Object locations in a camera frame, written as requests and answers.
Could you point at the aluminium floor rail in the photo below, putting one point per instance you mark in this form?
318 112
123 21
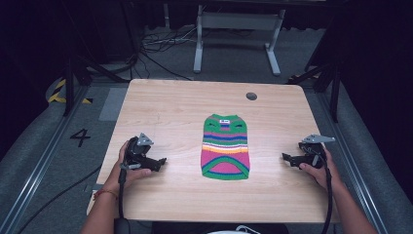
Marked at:
354 162
39 162

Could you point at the white metal desk frame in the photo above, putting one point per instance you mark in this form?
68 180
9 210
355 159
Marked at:
238 21

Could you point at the grey round table grommet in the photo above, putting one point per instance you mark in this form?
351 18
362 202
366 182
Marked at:
251 96

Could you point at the striped knitted pet sweater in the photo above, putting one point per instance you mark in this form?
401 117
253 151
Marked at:
225 146

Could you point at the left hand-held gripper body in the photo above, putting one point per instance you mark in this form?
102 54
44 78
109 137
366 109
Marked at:
138 151

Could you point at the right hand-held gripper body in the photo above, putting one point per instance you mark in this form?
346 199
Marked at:
313 151

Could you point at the black metal stand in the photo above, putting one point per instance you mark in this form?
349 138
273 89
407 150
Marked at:
334 94
68 87

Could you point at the person's right hand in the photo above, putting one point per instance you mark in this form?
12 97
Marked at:
319 174

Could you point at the person's left hand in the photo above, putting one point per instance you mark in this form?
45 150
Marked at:
128 177

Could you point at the yellow black hazard tape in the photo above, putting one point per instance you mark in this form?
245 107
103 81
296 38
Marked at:
57 96

